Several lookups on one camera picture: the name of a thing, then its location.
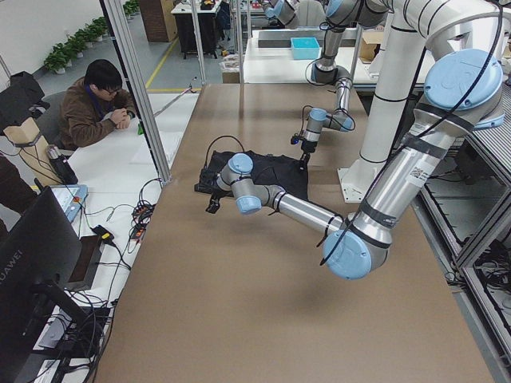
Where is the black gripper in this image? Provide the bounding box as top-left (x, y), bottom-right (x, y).
top-left (299, 140), bottom-right (316, 172)
top-left (205, 188), bottom-right (232, 214)

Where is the black graphic t-shirt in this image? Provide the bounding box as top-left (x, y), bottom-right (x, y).
top-left (194, 151), bottom-right (308, 200)

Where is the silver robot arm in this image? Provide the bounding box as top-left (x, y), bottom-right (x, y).
top-left (208, 48), bottom-right (504, 280)
top-left (291, 1), bottom-right (388, 171)

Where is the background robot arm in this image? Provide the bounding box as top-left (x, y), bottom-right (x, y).
top-left (261, 0), bottom-right (300, 29)

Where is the red black power strip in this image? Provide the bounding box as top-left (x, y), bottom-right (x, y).
top-left (129, 223), bottom-right (147, 243)

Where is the black power adapter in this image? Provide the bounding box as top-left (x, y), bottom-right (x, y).
top-left (91, 225), bottom-right (114, 245)

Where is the blue plastic bin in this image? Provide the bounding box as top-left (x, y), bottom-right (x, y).
top-left (291, 37), bottom-right (320, 60)

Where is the teach pendant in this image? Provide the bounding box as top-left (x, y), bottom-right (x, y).
top-left (50, 184), bottom-right (89, 223)

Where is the cardboard box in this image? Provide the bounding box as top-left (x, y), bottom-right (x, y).
top-left (358, 30), bottom-right (384, 62)

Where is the seated person brown jacket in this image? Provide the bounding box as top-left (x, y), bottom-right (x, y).
top-left (59, 59), bottom-right (136, 151)

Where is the black thermos bottle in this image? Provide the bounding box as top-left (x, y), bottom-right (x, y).
top-left (46, 144), bottom-right (78, 184)

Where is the aluminium equipment rack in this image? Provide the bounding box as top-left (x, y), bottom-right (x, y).
top-left (413, 81), bottom-right (510, 382)

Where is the black Huawei monitor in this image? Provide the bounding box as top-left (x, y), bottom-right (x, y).
top-left (1, 188), bottom-right (96, 365)

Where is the potted green plants row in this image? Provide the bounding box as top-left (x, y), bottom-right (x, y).
top-left (43, 12), bottom-right (116, 74)

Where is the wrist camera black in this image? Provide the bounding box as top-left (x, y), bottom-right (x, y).
top-left (290, 135), bottom-right (302, 144)
top-left (199, 168), bottom-right (218, 188)

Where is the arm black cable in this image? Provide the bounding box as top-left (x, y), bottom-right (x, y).
top-left (203, 0), bottom-right (504, 267)

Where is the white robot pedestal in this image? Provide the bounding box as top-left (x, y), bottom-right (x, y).
top-left (339, 1), bottom-right (510, 203)

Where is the aluminium frame post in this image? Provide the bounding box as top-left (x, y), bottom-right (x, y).
top-left (99, 0), bottom-right (172, 185)

